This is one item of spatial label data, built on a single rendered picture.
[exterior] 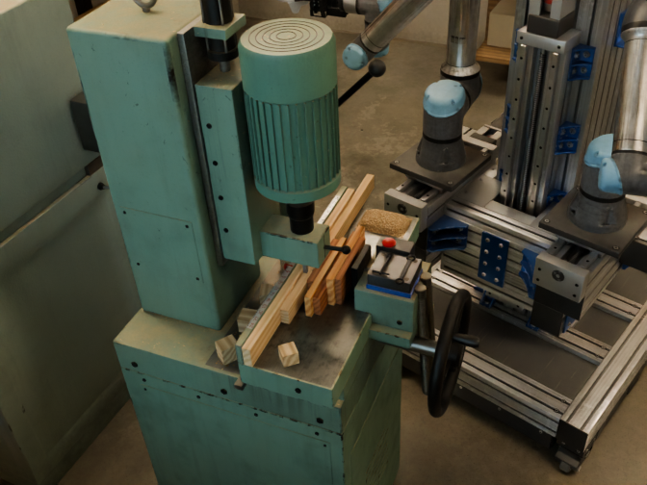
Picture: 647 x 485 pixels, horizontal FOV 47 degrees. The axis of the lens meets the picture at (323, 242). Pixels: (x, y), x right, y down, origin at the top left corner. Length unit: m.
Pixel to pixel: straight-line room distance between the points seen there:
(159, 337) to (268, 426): 0.33
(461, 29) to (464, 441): 1.29
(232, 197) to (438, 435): 1.31
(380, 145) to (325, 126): 2.55
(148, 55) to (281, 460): 0.98
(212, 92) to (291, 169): 0.20
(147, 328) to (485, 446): 1.23
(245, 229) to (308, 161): 0.25
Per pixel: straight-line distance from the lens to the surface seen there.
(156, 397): 1.89
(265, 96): 1.34
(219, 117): 1.44
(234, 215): 1.56
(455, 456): 2.51
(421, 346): 1.68
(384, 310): 1.61
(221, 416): 1.80
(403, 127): 4.10
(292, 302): 1.61
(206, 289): 1.69
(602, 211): 2.04
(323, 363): 1.54
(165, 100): 1.43
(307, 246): 1.57
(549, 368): 2.52
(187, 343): 1.76
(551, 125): 2.12
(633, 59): 1.77
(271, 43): 1.34
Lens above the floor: 2.03
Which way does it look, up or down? 38 degrees down
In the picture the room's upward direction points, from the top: 3 degrees counter-clockwise
